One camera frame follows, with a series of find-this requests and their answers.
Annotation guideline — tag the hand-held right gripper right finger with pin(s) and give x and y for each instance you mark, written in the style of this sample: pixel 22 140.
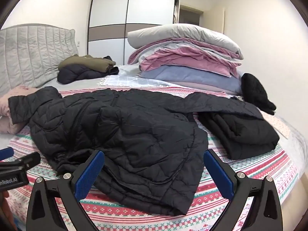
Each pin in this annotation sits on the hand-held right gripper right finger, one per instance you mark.
pixel 217 173

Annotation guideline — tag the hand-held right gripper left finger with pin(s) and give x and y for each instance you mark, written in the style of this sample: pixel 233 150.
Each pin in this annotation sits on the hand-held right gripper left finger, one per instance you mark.
pixel 89 173

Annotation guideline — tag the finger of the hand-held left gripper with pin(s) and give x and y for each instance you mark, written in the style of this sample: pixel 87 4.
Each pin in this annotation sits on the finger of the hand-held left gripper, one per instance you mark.
pixel 22 160

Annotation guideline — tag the black quilted jacket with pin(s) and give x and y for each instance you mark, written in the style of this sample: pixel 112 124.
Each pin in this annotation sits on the black quilted jacket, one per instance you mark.
pixel 144 137

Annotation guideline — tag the person's left hand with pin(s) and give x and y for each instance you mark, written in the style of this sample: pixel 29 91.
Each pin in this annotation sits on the person's left hand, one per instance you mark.
pixel 5 207

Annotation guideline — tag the folded black coat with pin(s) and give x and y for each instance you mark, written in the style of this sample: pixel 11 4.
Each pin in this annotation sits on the folded black coat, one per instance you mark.
pixel 247 137

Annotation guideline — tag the pink floral pillow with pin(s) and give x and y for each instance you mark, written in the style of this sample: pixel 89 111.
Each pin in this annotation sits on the pink floral pillow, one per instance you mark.
pixel 14 96

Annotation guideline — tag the pale pink folded sheet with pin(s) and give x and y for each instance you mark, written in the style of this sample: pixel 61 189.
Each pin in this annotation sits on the pale pink folded sheet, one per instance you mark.
pixel 204 86

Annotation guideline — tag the black fuzzy garment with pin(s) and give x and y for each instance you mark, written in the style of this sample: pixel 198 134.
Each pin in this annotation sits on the black fuzzy garment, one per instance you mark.
pixel 256 91

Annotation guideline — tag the navy puffer jacket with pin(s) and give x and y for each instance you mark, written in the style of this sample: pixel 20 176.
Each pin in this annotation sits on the navy puffer jacket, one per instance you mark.
pixel 77 73

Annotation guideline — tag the blue folded blanket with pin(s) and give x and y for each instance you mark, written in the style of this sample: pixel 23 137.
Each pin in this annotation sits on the blue folded blanket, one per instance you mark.
pixel 187 77

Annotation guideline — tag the white lace cloth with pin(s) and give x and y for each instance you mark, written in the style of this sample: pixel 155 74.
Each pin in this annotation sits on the white lace cloth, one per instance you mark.
pixel 130 79

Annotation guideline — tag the grey quilted headboard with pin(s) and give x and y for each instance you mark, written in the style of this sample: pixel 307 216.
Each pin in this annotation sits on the grey quilted headboard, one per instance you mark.
pixel 31 53

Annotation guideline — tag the small black garment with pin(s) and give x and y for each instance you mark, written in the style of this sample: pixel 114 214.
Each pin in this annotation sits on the small black garment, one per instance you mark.
pixel 113 66

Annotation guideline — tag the olive green jacket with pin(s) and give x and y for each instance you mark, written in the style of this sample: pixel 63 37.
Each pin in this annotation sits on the olive green jacket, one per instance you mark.
pixel 84 62

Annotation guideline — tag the pink folded blanket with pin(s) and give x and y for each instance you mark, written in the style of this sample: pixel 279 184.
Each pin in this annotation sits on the pink folded blanket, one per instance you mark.
pixel 182 61

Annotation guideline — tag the cream room door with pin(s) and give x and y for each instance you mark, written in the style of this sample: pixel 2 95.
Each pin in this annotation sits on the cream room door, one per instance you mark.
pixel 215 20

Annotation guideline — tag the white sliding door wardrobe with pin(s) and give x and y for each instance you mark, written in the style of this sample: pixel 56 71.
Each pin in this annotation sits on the white sliding door wardrobe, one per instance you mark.
pixel 134 12

